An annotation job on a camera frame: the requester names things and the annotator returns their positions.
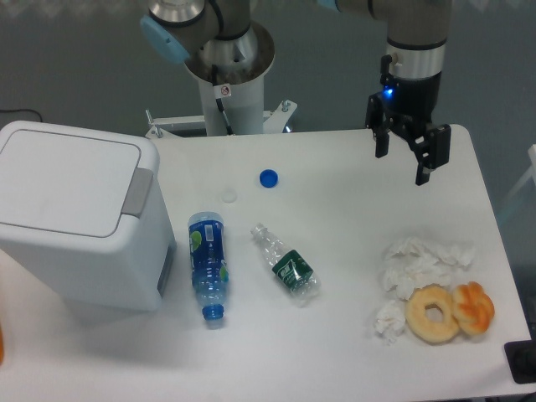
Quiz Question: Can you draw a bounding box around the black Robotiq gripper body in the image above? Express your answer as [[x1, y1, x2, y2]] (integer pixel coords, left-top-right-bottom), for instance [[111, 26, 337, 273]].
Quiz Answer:
[[379, 54, 441, 127]]

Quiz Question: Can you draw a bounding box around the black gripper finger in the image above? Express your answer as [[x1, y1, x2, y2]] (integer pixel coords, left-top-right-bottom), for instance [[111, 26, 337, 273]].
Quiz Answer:
[[365, 94, 402, 158], [406, 123, 451, 186]]

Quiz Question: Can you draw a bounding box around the white push-lid trash can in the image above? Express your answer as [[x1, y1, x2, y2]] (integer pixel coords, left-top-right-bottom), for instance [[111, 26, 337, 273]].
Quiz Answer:
[[1, 121, 176, 311]]

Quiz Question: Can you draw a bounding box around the large crumpled white tissue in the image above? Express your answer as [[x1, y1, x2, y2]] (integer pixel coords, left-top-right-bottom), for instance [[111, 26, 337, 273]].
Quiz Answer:
[[381, 236, 476, 301]]

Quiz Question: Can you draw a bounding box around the blue bottle cap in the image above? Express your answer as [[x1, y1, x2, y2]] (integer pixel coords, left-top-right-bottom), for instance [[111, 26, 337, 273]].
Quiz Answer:
[[259, 169, 279, 188]]

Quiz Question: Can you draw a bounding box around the white bottle cap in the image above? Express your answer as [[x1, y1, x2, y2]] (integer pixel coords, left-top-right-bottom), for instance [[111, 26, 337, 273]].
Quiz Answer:
[[221, 188, 238, 204]]

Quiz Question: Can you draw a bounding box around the orange glazed twisted bun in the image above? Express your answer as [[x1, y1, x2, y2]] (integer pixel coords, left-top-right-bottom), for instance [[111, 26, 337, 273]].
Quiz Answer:
[[452, 281, 495, 336]]

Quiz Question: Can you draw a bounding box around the clear bottle green label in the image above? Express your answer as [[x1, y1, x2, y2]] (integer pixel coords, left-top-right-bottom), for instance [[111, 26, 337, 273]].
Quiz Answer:
[[250, 224, 320, 307]]

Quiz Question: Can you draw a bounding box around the small crumpled white tissue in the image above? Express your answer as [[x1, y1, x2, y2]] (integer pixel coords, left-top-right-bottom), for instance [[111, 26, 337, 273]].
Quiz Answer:
[[374, 300, 406, 345]]

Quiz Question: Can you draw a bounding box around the blue plastic bottle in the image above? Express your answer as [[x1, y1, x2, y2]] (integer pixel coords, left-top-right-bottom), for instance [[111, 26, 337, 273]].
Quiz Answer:
[[188, 211, 229, 324]]

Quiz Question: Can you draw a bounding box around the black device at edge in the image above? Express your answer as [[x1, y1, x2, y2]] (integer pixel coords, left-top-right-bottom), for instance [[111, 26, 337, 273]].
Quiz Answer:
[[504, 340, 535, 384]]

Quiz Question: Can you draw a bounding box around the orange object at left edge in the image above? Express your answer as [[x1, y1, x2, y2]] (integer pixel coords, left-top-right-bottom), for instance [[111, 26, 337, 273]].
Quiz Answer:
[[0, 323, 6, 366]]

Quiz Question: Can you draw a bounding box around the white frame at right edge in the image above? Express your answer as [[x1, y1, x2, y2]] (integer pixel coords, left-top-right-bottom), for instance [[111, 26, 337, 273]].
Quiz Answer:
[[497, 144, 535, 225]]

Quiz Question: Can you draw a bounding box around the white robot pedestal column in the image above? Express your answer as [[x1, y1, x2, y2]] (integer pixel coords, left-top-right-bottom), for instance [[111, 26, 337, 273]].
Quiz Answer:
[[185, 22, 275, 126]]

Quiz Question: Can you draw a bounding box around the black cable on pedestal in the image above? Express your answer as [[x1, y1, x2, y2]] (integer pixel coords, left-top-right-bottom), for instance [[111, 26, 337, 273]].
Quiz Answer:
[[211, 64, 235, 136]]

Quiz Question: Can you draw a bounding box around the plain ring doughnut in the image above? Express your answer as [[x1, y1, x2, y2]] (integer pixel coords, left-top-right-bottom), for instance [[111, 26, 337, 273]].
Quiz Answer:
[[405, 286, 460, 344]]

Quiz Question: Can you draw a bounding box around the black cable on floor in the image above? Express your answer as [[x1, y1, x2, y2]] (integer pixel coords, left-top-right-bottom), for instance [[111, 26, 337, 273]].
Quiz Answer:
[[0, 108, 43, 123]]

